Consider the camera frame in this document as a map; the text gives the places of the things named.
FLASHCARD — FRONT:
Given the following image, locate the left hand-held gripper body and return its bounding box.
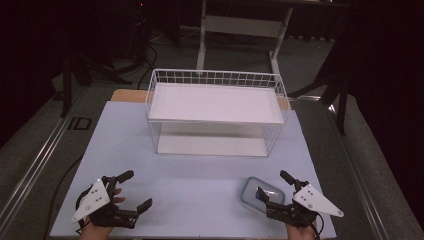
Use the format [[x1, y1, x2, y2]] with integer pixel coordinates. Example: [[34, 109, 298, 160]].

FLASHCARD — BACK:
[[71, 175, 140, 230]]

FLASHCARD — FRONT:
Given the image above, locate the dark curtain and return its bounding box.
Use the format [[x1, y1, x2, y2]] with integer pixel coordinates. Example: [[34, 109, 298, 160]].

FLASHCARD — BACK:
[[0, 0, 69, 149]]

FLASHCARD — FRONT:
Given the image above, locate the black floor cable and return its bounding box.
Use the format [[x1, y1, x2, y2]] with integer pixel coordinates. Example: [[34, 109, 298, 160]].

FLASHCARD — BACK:
[[135, 42, 159, 90]]

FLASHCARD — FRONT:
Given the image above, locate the person's right hand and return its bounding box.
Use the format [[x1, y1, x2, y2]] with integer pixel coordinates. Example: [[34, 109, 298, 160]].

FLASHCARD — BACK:
[[285, 221, 318, 240]]

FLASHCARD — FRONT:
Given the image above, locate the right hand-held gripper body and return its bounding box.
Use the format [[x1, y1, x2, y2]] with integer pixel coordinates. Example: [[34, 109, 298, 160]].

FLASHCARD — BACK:
[[266, 183, 345, 229]]

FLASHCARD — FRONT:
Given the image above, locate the metal floor rail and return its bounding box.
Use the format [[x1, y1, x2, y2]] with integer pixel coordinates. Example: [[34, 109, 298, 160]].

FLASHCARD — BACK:
[[0, 87, 89, 231], [327, 103, 390, 240]]

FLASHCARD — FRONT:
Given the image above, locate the white wire shelf rack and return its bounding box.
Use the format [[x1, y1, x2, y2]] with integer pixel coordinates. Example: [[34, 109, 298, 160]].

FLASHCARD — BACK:
[[144, 68, 291, 158]]

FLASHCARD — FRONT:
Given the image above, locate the white metal table frame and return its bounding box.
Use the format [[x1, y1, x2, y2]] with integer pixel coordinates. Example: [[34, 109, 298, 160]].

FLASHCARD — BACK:
[[195, 0, 351, 76]]

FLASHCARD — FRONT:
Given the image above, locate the clear container with blue lid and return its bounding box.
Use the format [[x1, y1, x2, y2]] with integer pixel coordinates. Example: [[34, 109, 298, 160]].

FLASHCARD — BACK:
[[239, 175, 286, 215]]

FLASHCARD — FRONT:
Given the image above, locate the black tripod stand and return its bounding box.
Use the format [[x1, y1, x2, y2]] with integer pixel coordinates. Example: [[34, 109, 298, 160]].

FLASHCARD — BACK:
[[60, 46, 133, 118], [288, 36, 353, 136]]

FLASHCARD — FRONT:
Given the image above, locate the light blue table mat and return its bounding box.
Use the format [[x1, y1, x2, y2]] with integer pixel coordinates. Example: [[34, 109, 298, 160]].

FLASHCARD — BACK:
[[49, 101, 338, 240]]

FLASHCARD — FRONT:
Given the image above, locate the person's left hand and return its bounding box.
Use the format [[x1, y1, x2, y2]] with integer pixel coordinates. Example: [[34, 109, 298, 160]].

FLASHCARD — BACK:
[[79, 187, 127, 240]]

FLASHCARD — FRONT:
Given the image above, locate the wooden table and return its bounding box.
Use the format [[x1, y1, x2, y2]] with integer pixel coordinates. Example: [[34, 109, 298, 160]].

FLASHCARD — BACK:
[[110, 88, 292, 111]]

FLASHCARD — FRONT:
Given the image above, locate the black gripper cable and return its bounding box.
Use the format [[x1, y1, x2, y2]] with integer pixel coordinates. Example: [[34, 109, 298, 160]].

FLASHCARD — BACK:
[[309, 213, 325, 240], [75, 185, 95, 235]]

